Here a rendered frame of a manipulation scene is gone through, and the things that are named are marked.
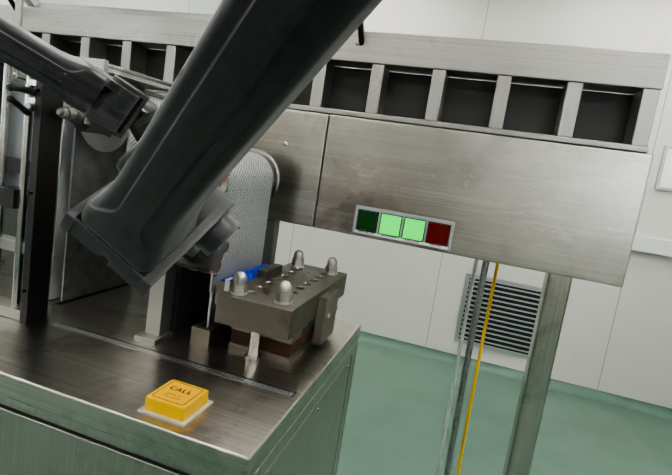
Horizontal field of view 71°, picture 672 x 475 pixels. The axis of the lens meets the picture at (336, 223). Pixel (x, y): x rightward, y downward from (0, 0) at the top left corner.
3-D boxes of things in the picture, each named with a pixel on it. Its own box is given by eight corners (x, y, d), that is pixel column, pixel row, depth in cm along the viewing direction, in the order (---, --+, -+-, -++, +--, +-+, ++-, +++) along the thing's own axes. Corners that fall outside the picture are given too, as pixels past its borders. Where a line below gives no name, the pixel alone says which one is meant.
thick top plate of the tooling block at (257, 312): (213, 321, 95) (217, 292, 94) (289, 282, 133) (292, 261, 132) (287, 341, 90) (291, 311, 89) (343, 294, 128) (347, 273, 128)
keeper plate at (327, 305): (311, 343, 107) (318, 296, 105) (325, 330, 116) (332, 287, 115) (322, 346, 106) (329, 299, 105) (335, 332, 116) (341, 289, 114)
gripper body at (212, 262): (219, 274, 91) (203, 260, 84) (173, 263, 93) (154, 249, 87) (231, 243, 93) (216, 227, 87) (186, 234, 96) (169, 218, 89)
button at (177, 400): (143, 410, 73) (144, 395, 72) (171, 391, 79) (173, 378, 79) (182, 423, 71) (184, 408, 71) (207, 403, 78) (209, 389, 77)
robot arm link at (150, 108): (132, 125, 74) (162, 105, 76) (108, 104, 77) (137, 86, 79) (149, 154, 80) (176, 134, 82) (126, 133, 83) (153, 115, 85)
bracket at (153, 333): (132, 341, 96) (147, 193, 93) (152, 331, 103) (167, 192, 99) (152, 347, 95) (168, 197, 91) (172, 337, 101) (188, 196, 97)
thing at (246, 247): (209, 291, 99) (219, 204, 97) (258, 271, 121) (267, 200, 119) (211, 292, 99) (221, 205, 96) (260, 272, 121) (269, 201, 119)
